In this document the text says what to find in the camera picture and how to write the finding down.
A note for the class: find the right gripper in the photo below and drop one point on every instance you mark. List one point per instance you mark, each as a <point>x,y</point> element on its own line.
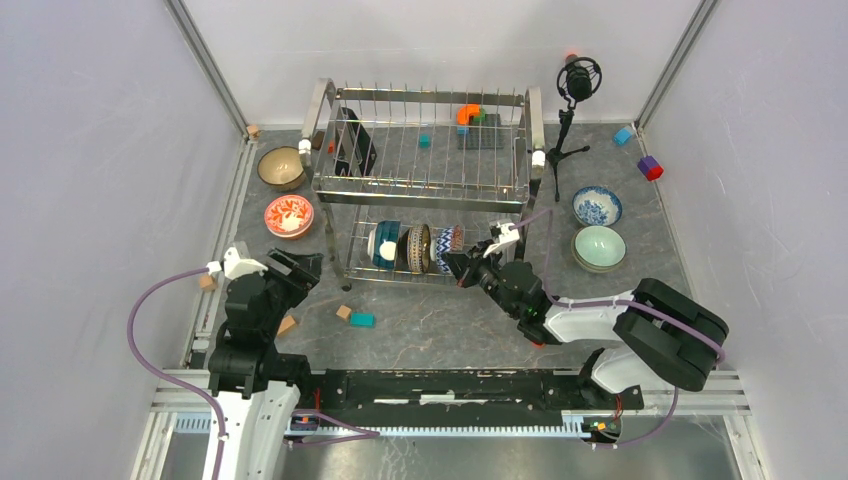
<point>465,266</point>

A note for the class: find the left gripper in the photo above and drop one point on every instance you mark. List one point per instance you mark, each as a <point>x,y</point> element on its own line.
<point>305,272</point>

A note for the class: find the blue zigzag patterned bowl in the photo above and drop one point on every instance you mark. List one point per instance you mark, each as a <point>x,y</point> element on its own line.
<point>448,240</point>

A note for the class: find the dark patterned bowl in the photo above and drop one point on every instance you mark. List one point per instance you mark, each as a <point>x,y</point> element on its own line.
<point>418,248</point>

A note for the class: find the pink patterned bowl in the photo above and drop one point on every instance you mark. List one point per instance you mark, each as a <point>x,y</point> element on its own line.
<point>289,212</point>

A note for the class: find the teal white cup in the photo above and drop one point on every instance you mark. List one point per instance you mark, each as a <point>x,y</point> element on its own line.
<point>382,244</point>

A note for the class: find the brown glazed bowl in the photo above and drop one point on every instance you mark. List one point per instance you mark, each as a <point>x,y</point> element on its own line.
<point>281,168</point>

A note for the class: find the steel two-tier dish rack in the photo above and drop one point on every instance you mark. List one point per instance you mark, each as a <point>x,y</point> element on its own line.
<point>439,186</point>

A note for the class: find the celadon green bowl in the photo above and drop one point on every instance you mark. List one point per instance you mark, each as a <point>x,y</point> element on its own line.
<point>586,264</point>

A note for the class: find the pale green bowl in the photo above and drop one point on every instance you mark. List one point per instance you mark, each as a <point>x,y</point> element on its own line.
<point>599,244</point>

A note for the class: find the blue white floral bowl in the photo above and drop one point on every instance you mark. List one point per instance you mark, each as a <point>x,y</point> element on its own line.
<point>596,206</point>

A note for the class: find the orange plastic bowl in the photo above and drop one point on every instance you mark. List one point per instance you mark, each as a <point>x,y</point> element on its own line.
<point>291,235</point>

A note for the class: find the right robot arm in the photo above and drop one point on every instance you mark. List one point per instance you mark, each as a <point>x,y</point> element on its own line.
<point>653,332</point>

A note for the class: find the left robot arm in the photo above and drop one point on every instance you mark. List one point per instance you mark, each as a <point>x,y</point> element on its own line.
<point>256,387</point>

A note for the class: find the tan wooden block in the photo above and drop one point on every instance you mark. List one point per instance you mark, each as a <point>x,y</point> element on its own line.
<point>287,324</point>

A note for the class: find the small tan cube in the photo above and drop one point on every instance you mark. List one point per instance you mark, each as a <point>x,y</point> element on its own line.
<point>345,313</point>

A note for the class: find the teal block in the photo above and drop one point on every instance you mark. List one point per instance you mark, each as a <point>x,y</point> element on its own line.
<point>362,320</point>

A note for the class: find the tan wooden cube left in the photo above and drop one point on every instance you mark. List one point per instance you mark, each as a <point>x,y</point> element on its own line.
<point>207,283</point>

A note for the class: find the black bowl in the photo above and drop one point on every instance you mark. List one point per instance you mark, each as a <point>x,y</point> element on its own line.
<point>353,145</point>

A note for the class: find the dark brown block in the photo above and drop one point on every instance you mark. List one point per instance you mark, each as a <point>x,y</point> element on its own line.
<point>317,140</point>

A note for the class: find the orange arch brick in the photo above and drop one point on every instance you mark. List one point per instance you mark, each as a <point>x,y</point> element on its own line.
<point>465,113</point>

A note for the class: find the light blue block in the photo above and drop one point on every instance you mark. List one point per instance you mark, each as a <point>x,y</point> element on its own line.
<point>623,135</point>

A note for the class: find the purple and red block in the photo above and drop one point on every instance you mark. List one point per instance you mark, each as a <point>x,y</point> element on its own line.
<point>650,168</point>

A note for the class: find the black microphone on tripod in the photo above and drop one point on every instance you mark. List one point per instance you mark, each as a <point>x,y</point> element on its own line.
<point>577,81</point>

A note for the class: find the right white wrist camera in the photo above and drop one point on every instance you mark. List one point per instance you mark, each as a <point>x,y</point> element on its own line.
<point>505,233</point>

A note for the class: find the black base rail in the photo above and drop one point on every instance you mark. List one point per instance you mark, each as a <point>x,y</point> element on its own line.
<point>460,397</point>

